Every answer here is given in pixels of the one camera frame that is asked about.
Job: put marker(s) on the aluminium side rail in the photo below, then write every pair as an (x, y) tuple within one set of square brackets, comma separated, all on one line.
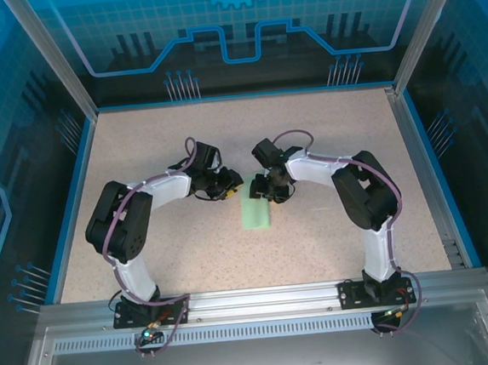
[(424, 175)]

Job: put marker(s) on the aluminium frame post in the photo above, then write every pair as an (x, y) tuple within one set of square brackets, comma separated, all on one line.
[(428, 17), (51, 58)]

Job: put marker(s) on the aluminium mounting rail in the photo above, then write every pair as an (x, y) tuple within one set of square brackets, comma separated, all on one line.
[(262, 298)]

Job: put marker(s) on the slotted aluminium strip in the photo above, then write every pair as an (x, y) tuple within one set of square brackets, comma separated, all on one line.
[(261, 329)]

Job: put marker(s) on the light green paper sheet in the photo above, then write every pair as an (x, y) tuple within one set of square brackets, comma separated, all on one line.
[(255, 215)]

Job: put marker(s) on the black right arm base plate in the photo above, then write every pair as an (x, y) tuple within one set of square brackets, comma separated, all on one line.
[(350, 295)]

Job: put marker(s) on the blue printed side panel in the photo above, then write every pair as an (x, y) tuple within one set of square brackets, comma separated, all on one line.
[(3, 169), (478, 128)]

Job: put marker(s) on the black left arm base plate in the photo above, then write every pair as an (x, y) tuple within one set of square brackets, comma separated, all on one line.
[(125, 318)]

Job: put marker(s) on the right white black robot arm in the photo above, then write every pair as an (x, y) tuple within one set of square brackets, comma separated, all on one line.
[(378, 252)]

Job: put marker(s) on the blue printed gear panel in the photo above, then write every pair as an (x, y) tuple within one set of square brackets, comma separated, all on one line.
[(234, 21)]

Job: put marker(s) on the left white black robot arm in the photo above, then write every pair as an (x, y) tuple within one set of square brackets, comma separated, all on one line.
[(135, 281)]

